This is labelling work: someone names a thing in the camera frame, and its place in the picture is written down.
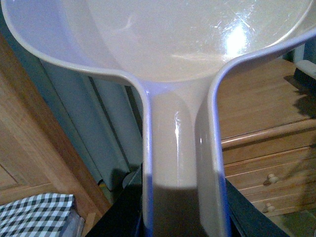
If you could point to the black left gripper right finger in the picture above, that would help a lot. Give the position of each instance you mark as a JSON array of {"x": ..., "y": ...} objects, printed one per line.
[{"x": 247, "y": 220}]

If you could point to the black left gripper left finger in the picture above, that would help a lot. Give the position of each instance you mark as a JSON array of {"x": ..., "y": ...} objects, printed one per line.
[{"x": 124, "y": 218}]

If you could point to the beige plastic dustpan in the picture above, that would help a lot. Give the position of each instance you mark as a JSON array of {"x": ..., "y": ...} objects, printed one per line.
[{"x": 175, "y": 53}]

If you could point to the wooden drawer knob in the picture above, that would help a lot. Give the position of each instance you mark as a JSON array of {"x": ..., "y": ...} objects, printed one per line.
[
  {"x": 268, "y": 208},
  {"x": 271, "y": 179}
]

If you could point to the white cylindrical air purifier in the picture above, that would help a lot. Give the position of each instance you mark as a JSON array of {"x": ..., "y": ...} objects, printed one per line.
[{"x": 127, "y": 179}]

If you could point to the wooden upper drawer knob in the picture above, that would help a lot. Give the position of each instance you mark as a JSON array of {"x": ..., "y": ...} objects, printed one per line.
[{"x": 271, "y": 179}]

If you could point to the black white checkered bedsheet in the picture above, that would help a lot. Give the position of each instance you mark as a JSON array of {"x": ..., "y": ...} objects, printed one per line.
[{"x": 41, "y": 215}]

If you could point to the wooden bed headboard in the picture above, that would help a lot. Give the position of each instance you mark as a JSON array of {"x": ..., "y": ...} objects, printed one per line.
[{"x": 36, "y": 156}]

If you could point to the wooden nightstand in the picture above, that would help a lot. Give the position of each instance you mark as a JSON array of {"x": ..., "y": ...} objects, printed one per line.
[{"x": 268, "y": 125}]

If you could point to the grey curtain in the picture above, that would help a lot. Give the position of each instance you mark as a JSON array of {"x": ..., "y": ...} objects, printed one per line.
[{"x": 102, "y": 119}]

